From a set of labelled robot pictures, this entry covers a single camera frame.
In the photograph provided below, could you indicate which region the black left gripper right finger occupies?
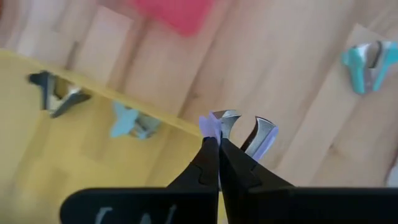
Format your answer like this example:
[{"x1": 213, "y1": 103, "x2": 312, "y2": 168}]
[{"x1": 220, "y1": 139, "x2": 294, "y2": 224}]

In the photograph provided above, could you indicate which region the purple staple remover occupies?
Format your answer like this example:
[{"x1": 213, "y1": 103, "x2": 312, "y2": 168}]
[{"x1": 198, "y1": 109, "x2": 280, "y2": 162}]

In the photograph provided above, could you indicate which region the pink translucent plastic bin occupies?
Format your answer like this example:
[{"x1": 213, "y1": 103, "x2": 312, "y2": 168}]
[{"x1": 130, "y1": 0, "x2": 216, "y2": 37}]

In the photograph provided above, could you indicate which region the black staple remover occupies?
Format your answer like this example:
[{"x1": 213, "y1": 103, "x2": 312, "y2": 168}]
[{"x1": 28, "y1": 70, "x2": 91, "y2": 119}]

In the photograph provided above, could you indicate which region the yellow translucent plastic bin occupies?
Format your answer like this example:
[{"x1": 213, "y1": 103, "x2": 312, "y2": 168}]
[{"x1": 0, "y1": 49, "x2": 226, "y2": 224}]

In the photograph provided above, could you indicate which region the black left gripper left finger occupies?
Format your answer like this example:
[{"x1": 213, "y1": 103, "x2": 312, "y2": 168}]
[{"x1": 167, "y1": 136, "x2": 221, "y2": 191}]

